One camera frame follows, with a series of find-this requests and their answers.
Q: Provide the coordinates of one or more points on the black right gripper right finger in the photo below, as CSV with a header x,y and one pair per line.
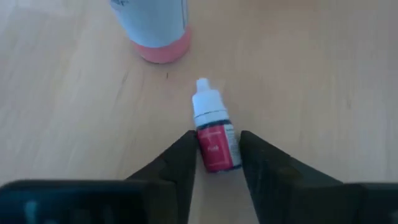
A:
x,y
280,186

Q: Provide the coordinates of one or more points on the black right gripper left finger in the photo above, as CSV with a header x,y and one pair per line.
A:
x,y
174,161

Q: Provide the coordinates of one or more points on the small pink food coloring bottle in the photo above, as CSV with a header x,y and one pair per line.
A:
x,y
214,146

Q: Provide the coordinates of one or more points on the large pink food coloring bottle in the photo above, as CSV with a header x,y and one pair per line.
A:
x,y
155,28

